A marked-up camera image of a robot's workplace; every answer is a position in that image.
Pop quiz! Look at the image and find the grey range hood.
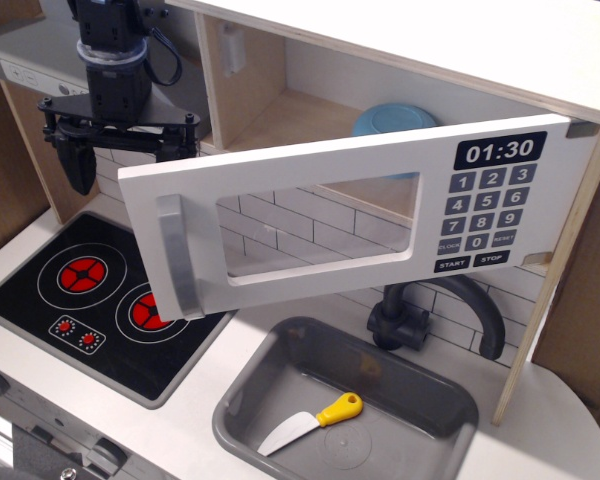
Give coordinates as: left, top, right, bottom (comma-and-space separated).
0, 1, 211, 137

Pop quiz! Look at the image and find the grey sink basin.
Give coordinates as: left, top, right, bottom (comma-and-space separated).
212, 317, 479, 479

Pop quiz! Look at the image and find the grey oven control panel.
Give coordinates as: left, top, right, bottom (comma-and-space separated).
0, 373, 172, 479

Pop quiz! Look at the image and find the yellow handled toy knife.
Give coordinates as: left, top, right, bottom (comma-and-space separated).
257, 392, 364, 457

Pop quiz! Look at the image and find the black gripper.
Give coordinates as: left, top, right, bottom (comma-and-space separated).
38, 68, 200, 196

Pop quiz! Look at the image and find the blue plate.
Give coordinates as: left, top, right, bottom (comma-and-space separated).
351, 102, 439, 181

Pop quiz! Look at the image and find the black toy stove top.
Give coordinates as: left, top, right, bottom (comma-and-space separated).
0, 213, 231, 409

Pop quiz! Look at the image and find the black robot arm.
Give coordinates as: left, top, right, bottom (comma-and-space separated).
38, 1, 201, 195

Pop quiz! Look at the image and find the dark grey toy faucet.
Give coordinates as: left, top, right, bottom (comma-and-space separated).
366, 274, 507, 361

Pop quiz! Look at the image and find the black cable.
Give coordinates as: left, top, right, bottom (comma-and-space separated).
143, 27, 184, 88

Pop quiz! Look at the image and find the white toy microwave door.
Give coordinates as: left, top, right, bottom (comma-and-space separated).
119, 115, 581, 320

